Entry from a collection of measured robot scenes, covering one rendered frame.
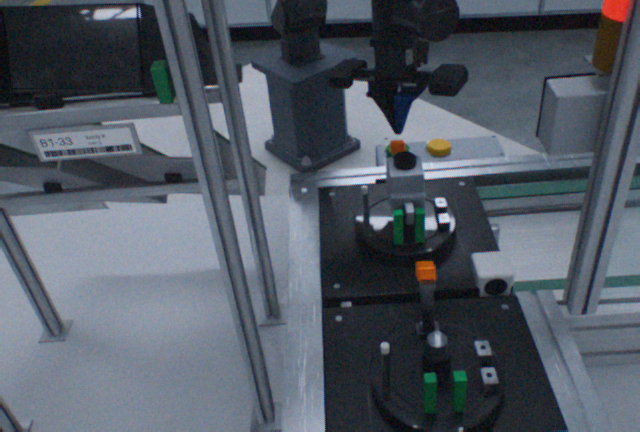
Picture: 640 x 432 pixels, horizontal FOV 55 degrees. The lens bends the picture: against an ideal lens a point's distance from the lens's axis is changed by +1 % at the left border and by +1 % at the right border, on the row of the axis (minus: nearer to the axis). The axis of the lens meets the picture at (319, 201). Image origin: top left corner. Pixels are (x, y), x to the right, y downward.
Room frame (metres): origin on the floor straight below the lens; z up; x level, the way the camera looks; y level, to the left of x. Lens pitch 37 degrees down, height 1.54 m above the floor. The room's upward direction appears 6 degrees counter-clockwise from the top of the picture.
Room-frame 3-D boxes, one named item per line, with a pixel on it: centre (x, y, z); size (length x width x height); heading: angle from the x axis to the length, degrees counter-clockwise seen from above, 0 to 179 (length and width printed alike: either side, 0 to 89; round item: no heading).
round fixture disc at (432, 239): (0.66, -0.11, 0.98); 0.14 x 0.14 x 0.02
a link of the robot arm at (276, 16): (1.08, 0.00, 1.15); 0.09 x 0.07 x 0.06; 113
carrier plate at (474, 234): (0.66, -0.11, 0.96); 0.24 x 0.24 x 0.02; 87
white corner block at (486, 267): (0.56, -0.21, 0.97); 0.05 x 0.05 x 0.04; 87
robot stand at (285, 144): (1.08, 0.00, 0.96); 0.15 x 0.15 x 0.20; 34
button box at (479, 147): (0.87, -0.21, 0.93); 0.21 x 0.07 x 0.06; 87
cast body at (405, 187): (0.65, -0.11, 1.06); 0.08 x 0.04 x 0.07; 178
